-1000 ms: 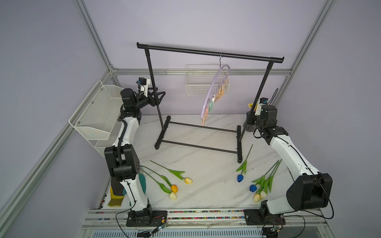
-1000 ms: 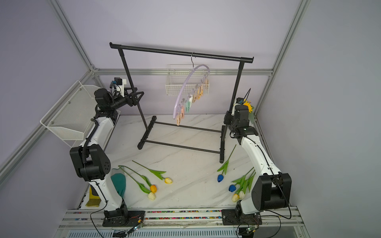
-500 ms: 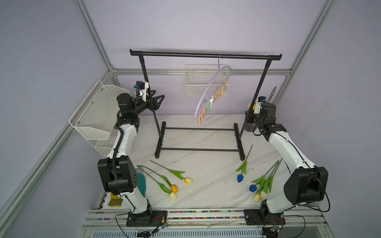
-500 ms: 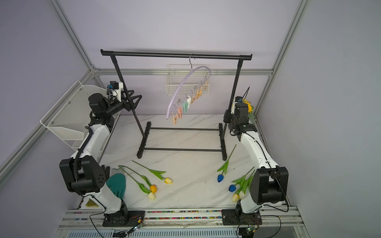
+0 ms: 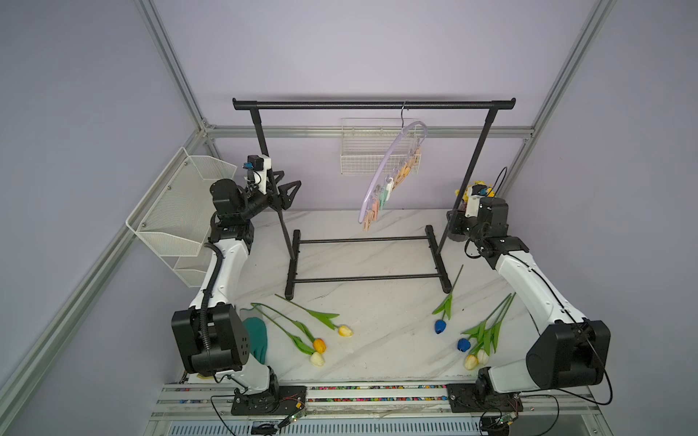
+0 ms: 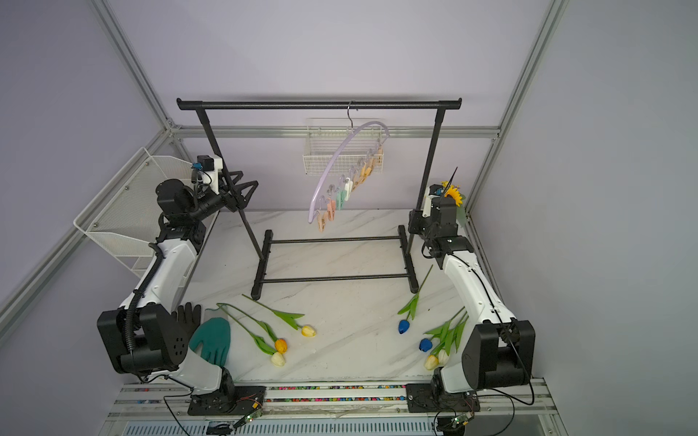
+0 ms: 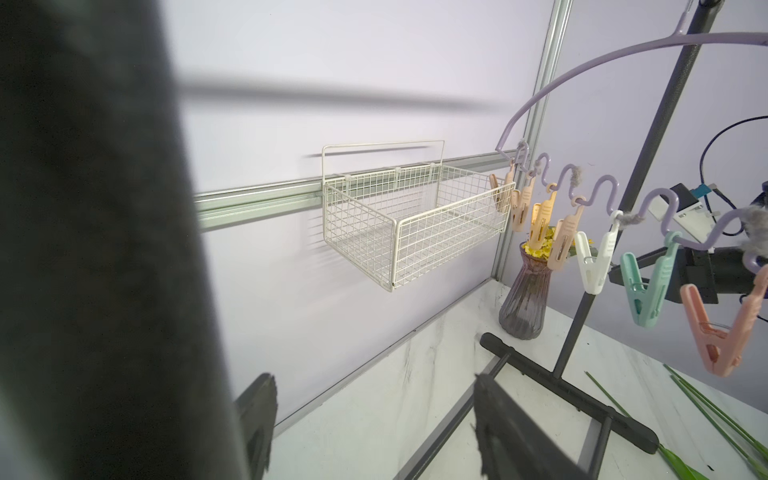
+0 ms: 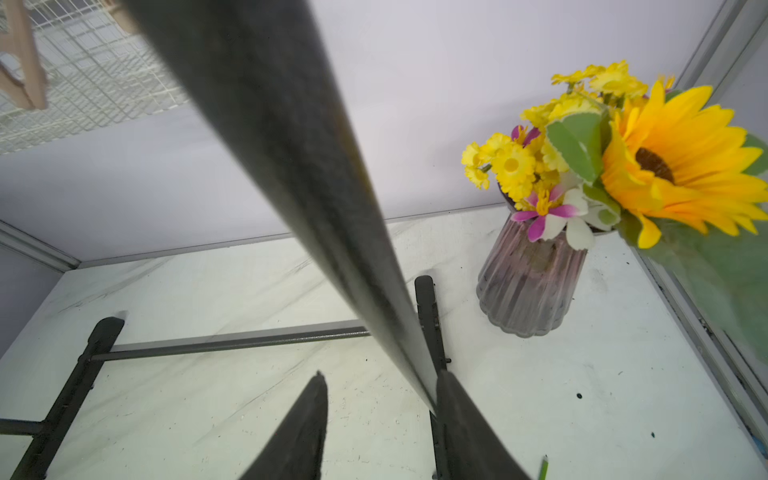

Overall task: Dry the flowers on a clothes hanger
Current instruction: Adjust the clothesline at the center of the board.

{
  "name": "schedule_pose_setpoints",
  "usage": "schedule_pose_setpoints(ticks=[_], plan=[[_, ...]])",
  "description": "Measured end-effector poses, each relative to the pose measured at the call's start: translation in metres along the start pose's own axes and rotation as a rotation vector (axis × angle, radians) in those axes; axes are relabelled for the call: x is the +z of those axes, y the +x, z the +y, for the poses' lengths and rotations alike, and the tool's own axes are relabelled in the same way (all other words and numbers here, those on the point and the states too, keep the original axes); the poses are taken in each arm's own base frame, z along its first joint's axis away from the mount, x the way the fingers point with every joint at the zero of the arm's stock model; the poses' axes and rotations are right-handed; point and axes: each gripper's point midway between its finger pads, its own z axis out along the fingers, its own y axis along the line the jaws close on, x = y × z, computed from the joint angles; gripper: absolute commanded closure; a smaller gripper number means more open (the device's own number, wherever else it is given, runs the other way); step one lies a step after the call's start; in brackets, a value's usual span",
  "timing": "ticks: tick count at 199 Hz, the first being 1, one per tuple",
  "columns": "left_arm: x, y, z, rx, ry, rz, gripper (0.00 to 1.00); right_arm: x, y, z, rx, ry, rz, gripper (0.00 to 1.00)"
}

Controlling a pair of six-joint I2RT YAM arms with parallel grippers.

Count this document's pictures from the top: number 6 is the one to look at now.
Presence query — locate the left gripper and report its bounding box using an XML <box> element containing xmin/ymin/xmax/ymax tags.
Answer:
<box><xmin>189</xmin><ymin>171</ymin><xmax>258</xmax><ymax>223</ymax></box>

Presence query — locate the black clothes rack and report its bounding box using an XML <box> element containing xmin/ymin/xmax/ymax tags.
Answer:
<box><xmin>176</xmin><ymin>98</ymin><xmax>463</xmax><ymax>301</ymax></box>

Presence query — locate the purple clip hanger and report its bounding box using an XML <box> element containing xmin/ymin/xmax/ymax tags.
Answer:
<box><xmin>303</xmin><ymin>107</ymin><xmax>391</xmax><ymax>232</ymax></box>

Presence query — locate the pale yellow tulip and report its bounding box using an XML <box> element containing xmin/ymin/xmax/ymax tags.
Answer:
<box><xmin>245</xmin><ymin>295</ymin><xmax>317</xmax><ymax>338</ymax></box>

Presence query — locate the orange tulip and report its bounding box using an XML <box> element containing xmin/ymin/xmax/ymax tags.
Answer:
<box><xmin>230</xmin><ymin>305</ymin><xmax>274</xmax><ymax>344</ymax></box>

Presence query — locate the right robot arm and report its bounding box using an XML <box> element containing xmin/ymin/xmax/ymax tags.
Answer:
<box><xmin>409</xmin><ymin>194</ymin><xmax>535</xmax><ymax>393</ymax></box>

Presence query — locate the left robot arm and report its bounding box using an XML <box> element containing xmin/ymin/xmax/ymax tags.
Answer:
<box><xmin>96</xmin><ymin>169</ymin><xmax>258</xmax><ymax>395</ymax></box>

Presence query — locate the sunflower bouquet in vase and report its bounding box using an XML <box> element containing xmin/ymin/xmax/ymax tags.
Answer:
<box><xmin>442</xmin><ymin>182</ymin><xmax>466</xmax><ymax>227</ymax></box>

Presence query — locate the blue tulip upper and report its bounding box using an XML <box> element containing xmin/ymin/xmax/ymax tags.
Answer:
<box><xmin>397</xmin><ymin>266</ymin><xmax>434</xmax><ymax>334</ymax></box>

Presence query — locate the blue tulip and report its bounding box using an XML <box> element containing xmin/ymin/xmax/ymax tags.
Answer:
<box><xmin>397</xmin><ymin>266</ymin><xmax>434</xmax><ymax>334</ymax></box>
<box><xmin>418</xmin><ymin>308</ymin><xmax>469</xmax><ymax>355</ymax></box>

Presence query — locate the white mesh tiered shelf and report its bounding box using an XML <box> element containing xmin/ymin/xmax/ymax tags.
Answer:
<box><xmin>74</xmin><ymin>148</ymin><xmax>191</xmax><ymax>278</ymax></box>

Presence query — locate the blue tulip lower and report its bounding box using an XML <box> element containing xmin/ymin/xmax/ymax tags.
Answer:
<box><xmin>418</xmin><ymin>308</ymin><xmax>469</xmax><ymax>355</ymax></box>

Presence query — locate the cream tulip right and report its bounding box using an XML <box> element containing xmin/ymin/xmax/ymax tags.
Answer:
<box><xmin>418</xmin><ymin>310</ymin><xmax>469</xmax><ymax>371</ymax></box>

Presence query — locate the green work glove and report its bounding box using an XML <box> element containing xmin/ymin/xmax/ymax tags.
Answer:
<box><xmin>189</xmin><ymin>317</ymin><xmax>231</xmax><ymax>367</ymax></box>

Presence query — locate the black yellow work glove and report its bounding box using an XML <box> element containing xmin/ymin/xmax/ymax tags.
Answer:
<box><xmin>171</xmin><ymin>303</ymin><xmax>202</xmax><ymax>343</ymax></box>

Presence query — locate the cream white tulip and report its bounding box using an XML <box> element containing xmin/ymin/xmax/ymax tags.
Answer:
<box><xmin>218</xmin><ymin>303</ymin><xmax>287</xmax><ymax>368</ymax></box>

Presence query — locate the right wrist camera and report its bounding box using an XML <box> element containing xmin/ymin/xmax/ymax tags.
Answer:
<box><xmin>423</xmin><ymin>183</ymin><xmax>445</xmax><ymax>213</ymax></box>

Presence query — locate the white wire wall basket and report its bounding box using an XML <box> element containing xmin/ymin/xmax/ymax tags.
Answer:
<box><xmin>303</xmin><ymin>118</ymin><xmax>390</xmax><ymax>176</ymax></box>

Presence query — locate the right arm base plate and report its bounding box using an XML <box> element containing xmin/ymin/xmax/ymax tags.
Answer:
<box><xmin>405</xmin><ymin>383</ymin><xmax>481</xmax><ymax>413</ymax></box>

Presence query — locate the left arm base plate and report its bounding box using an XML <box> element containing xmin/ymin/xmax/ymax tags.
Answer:
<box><xmin>187</xmin><ymin>385</ymin><xmax>266</xmax><ymax>416</ymax></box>

